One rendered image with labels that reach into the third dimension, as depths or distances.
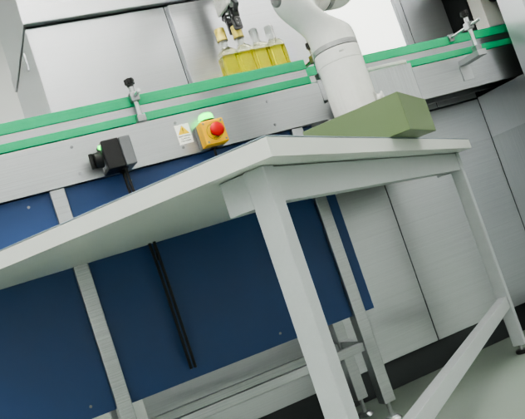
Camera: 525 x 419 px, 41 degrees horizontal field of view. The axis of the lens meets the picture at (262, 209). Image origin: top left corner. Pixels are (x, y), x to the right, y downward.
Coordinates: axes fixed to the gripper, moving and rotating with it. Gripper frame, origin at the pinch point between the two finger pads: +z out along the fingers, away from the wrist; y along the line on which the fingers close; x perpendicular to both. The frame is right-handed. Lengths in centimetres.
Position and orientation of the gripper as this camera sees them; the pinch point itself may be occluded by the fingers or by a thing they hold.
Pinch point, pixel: (234, 26)
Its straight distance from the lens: 240.7
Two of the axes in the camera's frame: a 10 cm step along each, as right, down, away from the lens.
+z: 3.2, 9.5, -0.7
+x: 8.7, -2.6, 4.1
